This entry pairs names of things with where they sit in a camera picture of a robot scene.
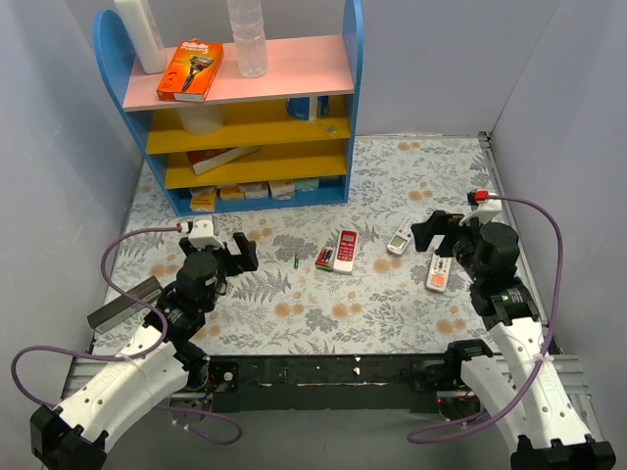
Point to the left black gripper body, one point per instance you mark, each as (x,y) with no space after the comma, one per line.
(228,257)

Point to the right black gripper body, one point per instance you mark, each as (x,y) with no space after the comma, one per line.
(449,238)

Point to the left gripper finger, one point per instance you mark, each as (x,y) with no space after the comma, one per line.
(187,247)
(247,260)

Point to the grey white remote control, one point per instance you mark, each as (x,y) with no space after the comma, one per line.
(438,274)

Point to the white remote with screen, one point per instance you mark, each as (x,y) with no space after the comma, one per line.
(401,239)

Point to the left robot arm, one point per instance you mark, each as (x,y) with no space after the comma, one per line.
(159,360)

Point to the cluster of batteries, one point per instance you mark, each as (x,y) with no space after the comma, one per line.
(324,260)

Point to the red white remote control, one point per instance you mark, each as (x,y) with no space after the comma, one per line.
(345,252)

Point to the yellow sponge pack left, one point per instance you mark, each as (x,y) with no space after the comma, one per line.
(203,199)

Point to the black flat bar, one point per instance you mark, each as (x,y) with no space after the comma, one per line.
(120,309)

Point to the floral table mat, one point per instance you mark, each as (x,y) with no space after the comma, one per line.
(383,305)

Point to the blue shelf unit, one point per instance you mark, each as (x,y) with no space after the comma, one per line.
(255,115)

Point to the white cup on shelf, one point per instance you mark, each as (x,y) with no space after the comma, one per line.
(202,119)

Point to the blue white carton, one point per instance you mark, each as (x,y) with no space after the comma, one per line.
(307,108)

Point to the orange razor box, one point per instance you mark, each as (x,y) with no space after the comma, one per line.
(191,71)

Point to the white bottle on shelf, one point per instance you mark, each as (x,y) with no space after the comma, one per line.
(142,30)

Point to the clear plastic water bottle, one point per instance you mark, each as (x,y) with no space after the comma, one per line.
(247,24)

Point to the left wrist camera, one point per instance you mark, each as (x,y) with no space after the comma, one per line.
(201,232)

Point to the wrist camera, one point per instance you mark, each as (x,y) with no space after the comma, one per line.
(201,232)
(484,207)

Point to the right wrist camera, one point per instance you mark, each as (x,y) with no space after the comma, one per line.
(484,207)

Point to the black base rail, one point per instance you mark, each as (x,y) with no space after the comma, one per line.
(419,383)

